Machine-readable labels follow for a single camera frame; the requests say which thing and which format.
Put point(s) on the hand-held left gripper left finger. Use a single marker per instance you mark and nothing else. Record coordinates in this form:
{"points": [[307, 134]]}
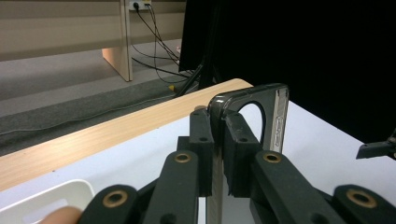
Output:
{"points": [[203, 149]]}

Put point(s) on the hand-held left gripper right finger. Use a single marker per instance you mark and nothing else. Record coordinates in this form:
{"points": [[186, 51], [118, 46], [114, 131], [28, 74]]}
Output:
{"points": [[239, 155]]}

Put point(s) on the white plastic storage bin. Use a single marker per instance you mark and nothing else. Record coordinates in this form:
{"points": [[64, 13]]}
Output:
{"points": [[37, 202]]}

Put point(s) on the yellow tape piece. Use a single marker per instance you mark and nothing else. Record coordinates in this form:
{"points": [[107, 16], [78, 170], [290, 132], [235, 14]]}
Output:
{"points": [[172, 88]]}

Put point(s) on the black tripod stand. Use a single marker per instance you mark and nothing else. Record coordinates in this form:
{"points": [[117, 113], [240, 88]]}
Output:
{"points": [[202, 71]]}

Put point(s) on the wooden table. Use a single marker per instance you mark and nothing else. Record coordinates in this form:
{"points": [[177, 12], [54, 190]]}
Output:
{"points": [[93, 140]]}

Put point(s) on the black curtain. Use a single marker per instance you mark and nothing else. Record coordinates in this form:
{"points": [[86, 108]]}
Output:
{"points": [[311, 46]]}

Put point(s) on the beige wooden desk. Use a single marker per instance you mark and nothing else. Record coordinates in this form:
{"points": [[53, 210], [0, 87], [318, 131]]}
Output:
{"points": [[62, 28]]}

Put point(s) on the white wall socket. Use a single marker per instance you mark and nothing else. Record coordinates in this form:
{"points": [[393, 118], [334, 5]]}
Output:
{"points": [[140, 4]]}

